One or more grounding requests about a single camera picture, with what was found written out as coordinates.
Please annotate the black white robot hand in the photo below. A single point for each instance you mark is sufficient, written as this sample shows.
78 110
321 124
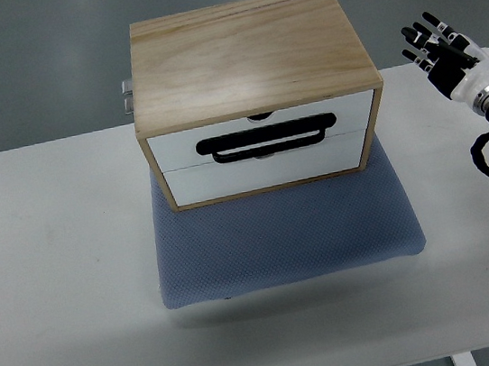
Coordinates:
455 65

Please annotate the white drawer black handle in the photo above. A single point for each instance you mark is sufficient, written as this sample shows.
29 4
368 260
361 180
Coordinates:
198 146

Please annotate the white lower drawer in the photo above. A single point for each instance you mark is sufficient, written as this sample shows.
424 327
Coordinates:
213 181

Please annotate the wooden drawer cabinet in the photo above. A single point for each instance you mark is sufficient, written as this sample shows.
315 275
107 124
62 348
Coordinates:
245 59

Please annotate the white table leg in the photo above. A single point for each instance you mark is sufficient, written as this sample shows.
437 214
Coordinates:
463 359

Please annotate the blue mesh cushion mat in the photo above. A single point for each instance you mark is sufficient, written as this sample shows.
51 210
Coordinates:
289 235

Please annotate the upper metal clamp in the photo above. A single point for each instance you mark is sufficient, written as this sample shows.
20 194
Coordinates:
127 87

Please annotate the metal clamp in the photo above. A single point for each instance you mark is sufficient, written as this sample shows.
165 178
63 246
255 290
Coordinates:
127 87
129 105

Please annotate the lower metal clamp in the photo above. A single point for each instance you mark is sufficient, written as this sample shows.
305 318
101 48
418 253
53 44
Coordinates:
129 105

